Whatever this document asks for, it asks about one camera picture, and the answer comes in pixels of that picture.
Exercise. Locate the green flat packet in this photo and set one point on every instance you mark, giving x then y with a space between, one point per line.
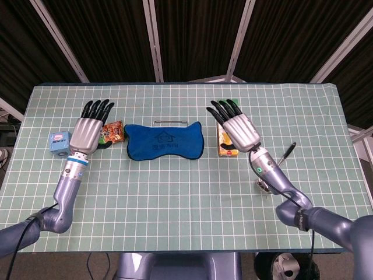
235 102

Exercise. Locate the blue kitchen towel black trim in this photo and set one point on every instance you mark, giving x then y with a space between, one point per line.
163 143

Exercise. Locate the light blue carton box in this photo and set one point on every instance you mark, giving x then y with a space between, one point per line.
59 144

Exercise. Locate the green orange snack bag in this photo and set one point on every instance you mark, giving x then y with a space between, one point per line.
114 132

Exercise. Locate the yellow food box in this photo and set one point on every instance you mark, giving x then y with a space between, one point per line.
224 137

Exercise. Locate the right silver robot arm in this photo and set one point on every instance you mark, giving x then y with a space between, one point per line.
320 218

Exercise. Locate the white partition frame post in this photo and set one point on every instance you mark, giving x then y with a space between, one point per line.
240 41
341 49
58 41
361 137
11 109
154 41

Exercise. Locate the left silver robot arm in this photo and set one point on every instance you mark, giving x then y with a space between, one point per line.
67 189

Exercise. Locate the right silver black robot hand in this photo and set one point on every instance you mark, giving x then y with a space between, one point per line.
240 131

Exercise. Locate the green grid tablecloth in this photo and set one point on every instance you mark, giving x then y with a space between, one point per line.
175 204

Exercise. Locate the black trash bin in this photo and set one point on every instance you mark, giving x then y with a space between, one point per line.
287 266

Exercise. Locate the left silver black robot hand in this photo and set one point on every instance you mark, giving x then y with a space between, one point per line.
86 134

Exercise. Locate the silver robot torso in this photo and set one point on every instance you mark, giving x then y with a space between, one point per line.
177 266

